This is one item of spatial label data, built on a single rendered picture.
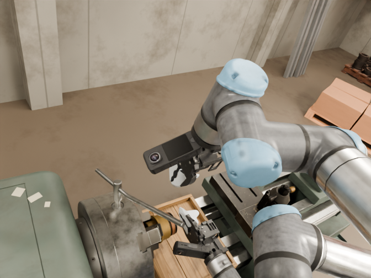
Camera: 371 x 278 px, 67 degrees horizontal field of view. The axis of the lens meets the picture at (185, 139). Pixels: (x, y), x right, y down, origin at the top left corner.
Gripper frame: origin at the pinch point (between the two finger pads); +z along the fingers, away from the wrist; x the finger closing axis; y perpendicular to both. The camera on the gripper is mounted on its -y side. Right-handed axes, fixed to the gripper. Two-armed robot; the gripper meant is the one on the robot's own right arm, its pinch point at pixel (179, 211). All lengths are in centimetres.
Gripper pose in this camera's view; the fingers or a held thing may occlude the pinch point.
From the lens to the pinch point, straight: 102.9
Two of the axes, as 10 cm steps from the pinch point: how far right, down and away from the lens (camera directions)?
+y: 8.4, -1.9, 5.1
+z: -4.9, -6.5, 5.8
